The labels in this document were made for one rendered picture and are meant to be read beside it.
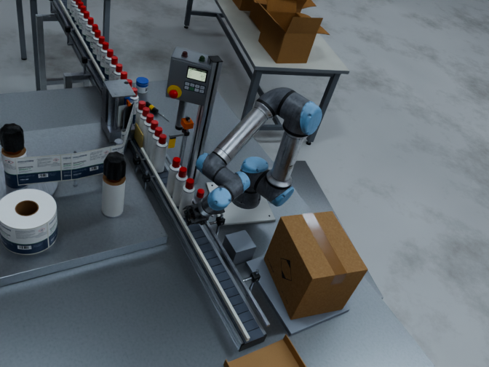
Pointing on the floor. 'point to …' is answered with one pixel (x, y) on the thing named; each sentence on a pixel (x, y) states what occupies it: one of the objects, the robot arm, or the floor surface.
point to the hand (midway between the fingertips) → (193, 218)
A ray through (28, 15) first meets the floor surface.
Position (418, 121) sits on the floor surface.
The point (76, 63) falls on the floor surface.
